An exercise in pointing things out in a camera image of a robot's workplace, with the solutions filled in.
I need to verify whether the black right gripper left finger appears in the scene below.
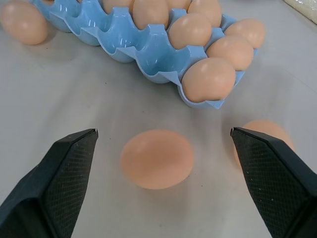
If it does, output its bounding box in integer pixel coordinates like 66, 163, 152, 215
0, 128, 98, 238

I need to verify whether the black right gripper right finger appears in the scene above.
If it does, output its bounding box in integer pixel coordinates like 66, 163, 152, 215
230, 126, 317, 238

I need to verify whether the blue plastic egg tray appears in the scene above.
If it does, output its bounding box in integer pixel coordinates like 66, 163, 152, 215
29, 0, 260, 109

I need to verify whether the brown egg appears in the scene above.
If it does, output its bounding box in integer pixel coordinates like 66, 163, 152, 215
168, 12, 213, 50
233, 119, 296, 172
187, 0, 222, 28
102, 0, 136, 14
120, 129, 195, 190
182, 57, 236, 104
132, 0, 170, 30
224, 18, 266, 49
165, 0, 193, 10
206, 35, 255, 71
0, 0, 49, 46

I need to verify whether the white textured object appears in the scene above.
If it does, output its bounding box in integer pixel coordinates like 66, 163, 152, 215
283, 0, 317, 25

